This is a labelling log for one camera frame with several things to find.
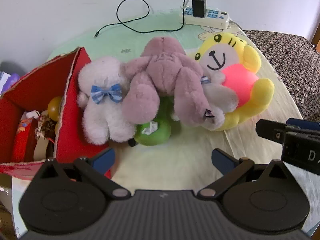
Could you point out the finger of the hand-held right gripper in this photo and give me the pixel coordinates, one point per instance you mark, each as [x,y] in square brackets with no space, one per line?
[270,130]
[305,124]

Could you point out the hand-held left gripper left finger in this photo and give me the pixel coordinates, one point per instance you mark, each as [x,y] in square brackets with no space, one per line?
[103,158]

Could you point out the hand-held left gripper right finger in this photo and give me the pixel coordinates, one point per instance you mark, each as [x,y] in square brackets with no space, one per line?
[222,161]

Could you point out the white plush rabbit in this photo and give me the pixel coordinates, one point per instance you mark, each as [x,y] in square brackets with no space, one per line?
[100,120]

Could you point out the red cardboard box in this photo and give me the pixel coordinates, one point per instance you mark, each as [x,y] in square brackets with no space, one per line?
[75,120]

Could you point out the green plush toy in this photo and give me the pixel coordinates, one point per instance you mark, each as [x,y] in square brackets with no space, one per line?
[155,135]

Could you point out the yellow plush tiger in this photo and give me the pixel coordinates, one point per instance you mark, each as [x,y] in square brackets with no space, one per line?
[252,62]

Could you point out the pink plush dog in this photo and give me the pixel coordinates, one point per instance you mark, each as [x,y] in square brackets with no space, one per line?
[165,72]

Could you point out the brown gold ribbon ornament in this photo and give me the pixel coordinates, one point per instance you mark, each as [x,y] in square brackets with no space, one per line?
[46,128]

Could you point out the yellow gourd ornament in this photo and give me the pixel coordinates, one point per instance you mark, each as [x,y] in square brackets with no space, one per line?
[54,107]

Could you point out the brown patterned cloth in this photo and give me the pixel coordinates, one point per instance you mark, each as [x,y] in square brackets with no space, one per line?
[287,55]

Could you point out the red patterned tin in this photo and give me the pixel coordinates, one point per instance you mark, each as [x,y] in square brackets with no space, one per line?
[23,140]

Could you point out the purple tissue pack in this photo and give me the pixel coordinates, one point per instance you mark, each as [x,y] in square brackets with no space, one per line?
[12,80]

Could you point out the white power strip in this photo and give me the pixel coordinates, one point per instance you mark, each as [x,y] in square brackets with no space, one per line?
[215,20]

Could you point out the black charger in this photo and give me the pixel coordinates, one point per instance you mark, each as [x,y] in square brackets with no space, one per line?
[199,6]

